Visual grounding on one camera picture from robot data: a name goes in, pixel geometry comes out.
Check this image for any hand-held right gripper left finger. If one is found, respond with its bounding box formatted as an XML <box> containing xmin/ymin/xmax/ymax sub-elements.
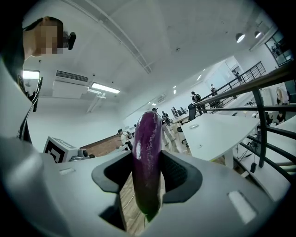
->
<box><xmin>0</xmin><ymin>136</ymin><xmax>135</xmax><ymax>237</ymax></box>

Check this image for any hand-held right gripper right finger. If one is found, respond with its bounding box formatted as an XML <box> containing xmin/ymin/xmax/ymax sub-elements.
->
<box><xmin>144</xmin><ymin>150</ymin><xmax>289</xmax><ymax>237</ymax></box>

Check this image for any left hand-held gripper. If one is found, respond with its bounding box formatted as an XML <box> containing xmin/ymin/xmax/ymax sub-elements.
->
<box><xmin>43</xmin><ymin>136</ymin><xmax>90</xmax><ymax>164</ymax></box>

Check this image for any purple eggplant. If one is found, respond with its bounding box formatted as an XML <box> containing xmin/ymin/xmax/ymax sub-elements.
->
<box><xmin>131</xmin><ymin>111</ymin><xmax>163</xmax><ymax>223</ymax></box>

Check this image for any white ceiling air conditioner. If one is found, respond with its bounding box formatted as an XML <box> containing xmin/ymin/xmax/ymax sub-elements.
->
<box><xmin>52</xmin><ymin>79</ymin><xmax>90</xmax><ymax>99</ymax></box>

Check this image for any white office desk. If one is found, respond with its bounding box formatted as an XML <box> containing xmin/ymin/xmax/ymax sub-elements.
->
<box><xmin>180</xmin><ymin>112</ymin><xmax>261</xmax><ymax>172</ymax></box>

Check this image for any ceiling vent grille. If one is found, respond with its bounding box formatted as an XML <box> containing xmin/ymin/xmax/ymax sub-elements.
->
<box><xmin>55</xmin><ymin>70</ymin><xmax>89</xmax><ymax>83</ymax></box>

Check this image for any long ceiling light panel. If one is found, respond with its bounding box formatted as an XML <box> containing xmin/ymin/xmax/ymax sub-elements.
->
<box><xmin>91</xmin><ymin>82</ymin><xmax>121</xmax><ymax>94</ymax></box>

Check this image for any square ceiling light panel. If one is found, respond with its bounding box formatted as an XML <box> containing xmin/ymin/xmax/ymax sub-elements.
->
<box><xmin>22</xmin><ymin>70</ymin><xmax>40</xmax><ymax>80</ymax></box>

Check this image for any black office chair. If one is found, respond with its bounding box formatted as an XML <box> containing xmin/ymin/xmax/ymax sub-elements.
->
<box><xmin>187</xmin><ymin>103</ymin><xmax>197</xmax><ymax>121</ymax></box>

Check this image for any black metal stair railing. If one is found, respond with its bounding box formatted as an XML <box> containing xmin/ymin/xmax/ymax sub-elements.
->
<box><xmin>192</xmin><ymin>62</ymin><xmax>296</xmax><ymax>173</ymax></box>

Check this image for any person's head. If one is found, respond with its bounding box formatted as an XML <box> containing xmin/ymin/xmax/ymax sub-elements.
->
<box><xmin>22</xmin><ymin>15</ymin><xmax>64</xmax><ymax>58</ymax></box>

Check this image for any white ceiling pipe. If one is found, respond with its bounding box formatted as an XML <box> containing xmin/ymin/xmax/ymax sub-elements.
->
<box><xmin>69</xmin><ymin>0</ymin><xmax>153</xmax><ymax>75</ymax></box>

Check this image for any black balcony railing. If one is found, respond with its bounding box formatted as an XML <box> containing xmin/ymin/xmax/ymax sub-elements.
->
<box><xmin>239</xmin><ymin>61</ymin><xmax>266</xmax><ymax>84</ymax></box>

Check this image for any dark framed window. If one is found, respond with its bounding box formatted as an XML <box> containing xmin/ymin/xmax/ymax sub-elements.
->
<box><xmin>265</xmin><ymin>29</ymin><xmax>295</xmax><ymax>66</ymax></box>

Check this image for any black head-mounted camera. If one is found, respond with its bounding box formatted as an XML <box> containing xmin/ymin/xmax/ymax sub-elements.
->
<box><xmin>62</xmin><ymin>31</ymin><xmax>77</xmax><ymax>51</ymax></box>

